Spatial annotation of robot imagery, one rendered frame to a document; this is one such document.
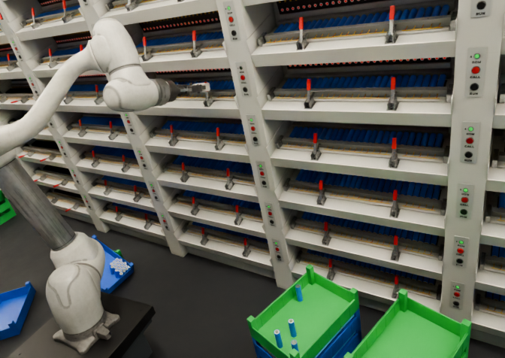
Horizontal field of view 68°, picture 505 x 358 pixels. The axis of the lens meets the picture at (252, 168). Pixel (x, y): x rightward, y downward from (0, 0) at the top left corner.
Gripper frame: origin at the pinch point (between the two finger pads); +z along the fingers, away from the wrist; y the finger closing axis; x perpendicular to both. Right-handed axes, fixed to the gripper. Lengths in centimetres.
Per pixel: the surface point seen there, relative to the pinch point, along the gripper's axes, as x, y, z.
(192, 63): 8.9, -1.2, -2.4
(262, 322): -73, 40, -25
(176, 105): -7.5, -16.6, 2.7
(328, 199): -43, 46, 15
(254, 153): -25.5, 18.8, 6.0
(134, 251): -97, -79, 17
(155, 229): -82, -64, 23
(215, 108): -8.2, 4.7, 1.6
